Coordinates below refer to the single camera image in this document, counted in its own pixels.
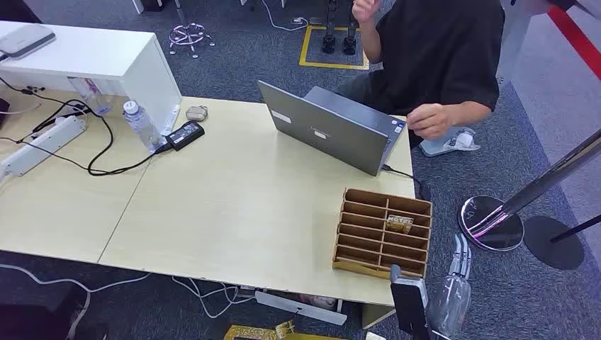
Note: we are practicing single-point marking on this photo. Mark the person's left hand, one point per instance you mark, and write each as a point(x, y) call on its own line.
point(428, 121)

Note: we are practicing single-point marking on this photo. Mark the person's right hand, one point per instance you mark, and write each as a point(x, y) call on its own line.
point(365, 9)

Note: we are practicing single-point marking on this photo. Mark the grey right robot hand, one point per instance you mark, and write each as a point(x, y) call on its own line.
point(450, 300)

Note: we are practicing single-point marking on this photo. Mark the gold hotel card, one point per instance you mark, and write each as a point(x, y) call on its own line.
point(399, 224)

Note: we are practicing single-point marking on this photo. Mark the person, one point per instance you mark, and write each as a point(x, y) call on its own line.
point(436, 51)

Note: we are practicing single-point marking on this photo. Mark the brown wooden card organizer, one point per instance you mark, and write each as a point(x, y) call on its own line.
point(361, 234)

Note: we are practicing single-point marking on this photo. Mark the black robot leg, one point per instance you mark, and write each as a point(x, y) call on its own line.
point(350, 43)
point(328, 42)

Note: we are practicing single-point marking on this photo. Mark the crumpled clear plastic wrap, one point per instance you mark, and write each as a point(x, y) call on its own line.
point(462, 139)

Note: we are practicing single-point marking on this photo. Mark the grey laptop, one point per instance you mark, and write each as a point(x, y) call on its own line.
point(328, 131)

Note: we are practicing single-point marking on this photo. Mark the black stanchion base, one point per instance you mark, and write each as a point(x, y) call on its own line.
point(554, 244)

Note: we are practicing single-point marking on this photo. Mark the white bar under desk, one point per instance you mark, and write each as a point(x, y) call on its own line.
point(300, 307)

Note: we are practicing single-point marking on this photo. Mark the red barrier belt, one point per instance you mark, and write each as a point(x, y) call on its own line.
point(575, 37)

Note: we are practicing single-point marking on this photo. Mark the chrome chair base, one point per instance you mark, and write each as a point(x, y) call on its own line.
point(190, 35)

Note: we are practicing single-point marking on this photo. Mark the beige earbuds case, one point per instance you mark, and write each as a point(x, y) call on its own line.
point(196, 113)

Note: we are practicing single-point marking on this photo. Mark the yellow patterned box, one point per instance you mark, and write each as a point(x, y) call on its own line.
point(253, 333)

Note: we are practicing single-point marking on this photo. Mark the black power adapter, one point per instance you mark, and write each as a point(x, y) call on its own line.
point(185, 135)

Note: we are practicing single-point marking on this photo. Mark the clear bottle white cap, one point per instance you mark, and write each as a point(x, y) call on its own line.
point(141, 126)

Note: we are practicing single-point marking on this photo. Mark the white shelf unit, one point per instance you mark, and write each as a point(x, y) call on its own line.
point(94, 56)

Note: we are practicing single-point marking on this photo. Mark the clear bottle pink label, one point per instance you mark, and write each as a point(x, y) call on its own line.
point(91, 96)

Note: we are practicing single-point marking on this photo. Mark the flat grey device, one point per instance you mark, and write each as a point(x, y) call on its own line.
point(23, 40)

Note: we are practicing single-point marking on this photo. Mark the white power strip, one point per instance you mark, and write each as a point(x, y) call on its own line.
point(42, 148)

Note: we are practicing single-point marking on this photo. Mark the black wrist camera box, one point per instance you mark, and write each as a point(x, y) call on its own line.
point(409, 300)

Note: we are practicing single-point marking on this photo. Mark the chrome stanchion post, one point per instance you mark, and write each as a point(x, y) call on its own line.
point(493, 225)

